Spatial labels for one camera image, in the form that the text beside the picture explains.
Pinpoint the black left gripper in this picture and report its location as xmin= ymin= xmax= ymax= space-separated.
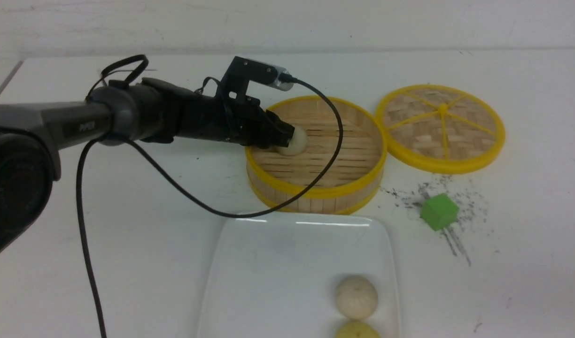
xmin=142 ymin=77 xmax=294 ymax=150

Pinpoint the white steamed bun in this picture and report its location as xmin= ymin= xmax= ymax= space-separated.
xmin=275 ymin=125 xmax=308 ymax=156
xmin=335 ymin=275 xmax=379 ymax=320

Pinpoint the white steamed bun front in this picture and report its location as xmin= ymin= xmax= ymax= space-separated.
xmin=335 ymin=275 xmax=379 ymax=320

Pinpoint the yellow steamed bun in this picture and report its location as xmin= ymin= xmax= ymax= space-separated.
xmin=334 ymin=321 xmax=381 ymax=338

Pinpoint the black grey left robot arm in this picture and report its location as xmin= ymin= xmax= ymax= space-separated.
xmin=0 ymin=77 xmax=295 ymax=252

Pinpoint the white rectangular plate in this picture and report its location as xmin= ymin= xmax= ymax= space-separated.
xmin=197 ymin=213 xmax=404 ymax=338

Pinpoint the woven bamboo steamer lid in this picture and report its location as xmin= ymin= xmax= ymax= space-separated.
xmin=375 ymin=84 xmax=506 ymax=175

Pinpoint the green cube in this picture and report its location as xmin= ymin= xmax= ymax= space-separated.
xmin=420 ymin=194 xmax=460 ymax=231

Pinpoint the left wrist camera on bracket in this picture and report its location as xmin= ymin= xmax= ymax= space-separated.
xmin=216 ymin=56 xmax=294 ymax=103

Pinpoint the black left camera cable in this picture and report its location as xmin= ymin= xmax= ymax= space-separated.
xmin=76 ymin=54 xmax=343 ymax=338

